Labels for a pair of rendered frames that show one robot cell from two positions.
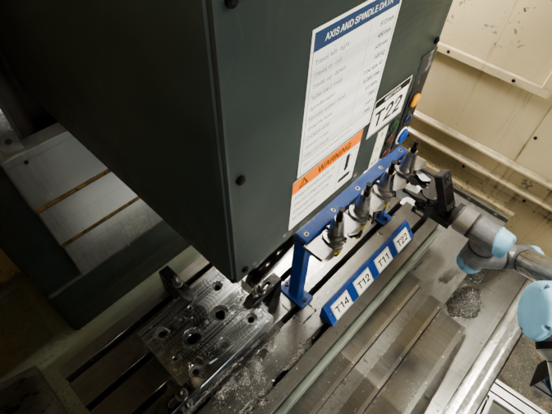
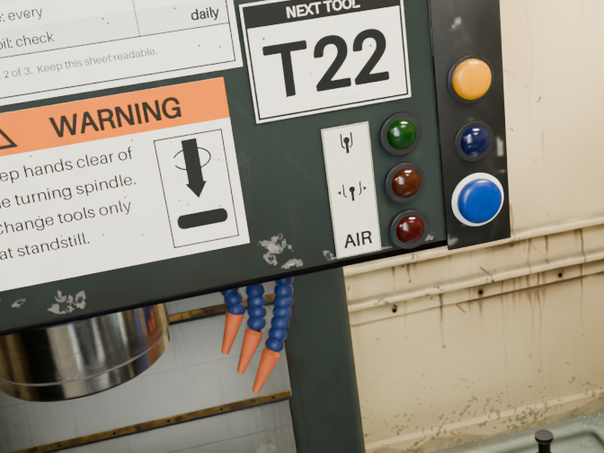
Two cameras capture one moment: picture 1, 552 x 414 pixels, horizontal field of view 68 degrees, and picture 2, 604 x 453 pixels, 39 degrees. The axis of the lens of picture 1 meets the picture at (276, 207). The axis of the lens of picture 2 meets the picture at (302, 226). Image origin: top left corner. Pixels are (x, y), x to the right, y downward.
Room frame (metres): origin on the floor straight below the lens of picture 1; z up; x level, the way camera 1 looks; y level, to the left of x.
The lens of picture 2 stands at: (0.11, -0.47, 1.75)
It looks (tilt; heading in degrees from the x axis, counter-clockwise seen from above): 20 degrees down; 39
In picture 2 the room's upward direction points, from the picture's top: 8 degrees counter-clockwise
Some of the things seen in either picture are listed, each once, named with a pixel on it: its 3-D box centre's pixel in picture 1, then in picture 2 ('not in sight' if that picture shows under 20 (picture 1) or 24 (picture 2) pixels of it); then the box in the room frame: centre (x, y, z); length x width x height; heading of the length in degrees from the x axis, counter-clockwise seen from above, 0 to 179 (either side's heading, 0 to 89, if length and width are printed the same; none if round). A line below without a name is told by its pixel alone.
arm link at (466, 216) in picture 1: (464, 218); not in sight; (0.71, -0.53, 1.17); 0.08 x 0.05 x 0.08; 139
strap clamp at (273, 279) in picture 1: (262, 294); not in sight; (0.55, 0.03, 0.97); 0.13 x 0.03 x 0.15; 139
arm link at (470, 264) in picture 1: (480, 255); not in sight; (0.66, -0.60, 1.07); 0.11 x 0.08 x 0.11; 89
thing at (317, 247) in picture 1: (320, 250); not in sight; (0.56, -0.12, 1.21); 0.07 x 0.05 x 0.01; 49
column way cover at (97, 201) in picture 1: (121, 181); (130, 374); (0.80, 0.46, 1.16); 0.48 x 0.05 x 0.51; 139
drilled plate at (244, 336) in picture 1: (207, 328); not in sight; (0.44, 0.17, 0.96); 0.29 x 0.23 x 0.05; 139
